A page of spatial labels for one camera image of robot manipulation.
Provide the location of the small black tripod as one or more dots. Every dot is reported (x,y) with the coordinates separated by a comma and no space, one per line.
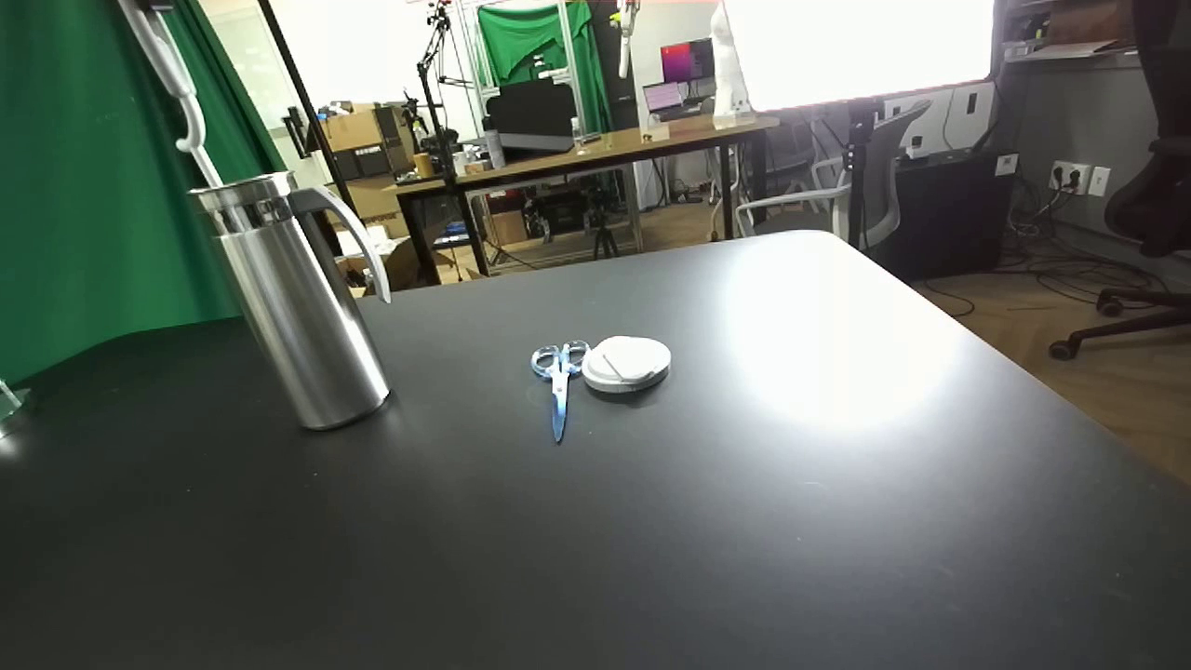
(604,231)

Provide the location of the wooden desk with black legs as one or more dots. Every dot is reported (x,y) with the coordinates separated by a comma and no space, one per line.
(597,150)

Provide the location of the black office chair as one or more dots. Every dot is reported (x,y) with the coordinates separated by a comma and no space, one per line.
(532,117)

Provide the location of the pink screen monitor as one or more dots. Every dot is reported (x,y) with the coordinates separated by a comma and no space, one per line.
(687,62)

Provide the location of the green cloth backdrop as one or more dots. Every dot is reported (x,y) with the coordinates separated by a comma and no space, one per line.
(537,41)

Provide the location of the cardboard box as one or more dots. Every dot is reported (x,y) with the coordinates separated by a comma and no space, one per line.
(367,134)

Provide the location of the black cabinet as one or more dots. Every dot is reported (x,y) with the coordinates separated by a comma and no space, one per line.
(950,210)

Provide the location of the bright softbox light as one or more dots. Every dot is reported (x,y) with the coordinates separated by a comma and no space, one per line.
(858,51)

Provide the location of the green screen curtain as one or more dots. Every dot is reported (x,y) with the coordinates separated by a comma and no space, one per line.
(87,173)

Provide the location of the black swivel chair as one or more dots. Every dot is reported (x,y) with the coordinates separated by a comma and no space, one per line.
(1148,188)

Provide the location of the white wall outlet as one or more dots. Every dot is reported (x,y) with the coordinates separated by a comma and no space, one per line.
(1080,175)

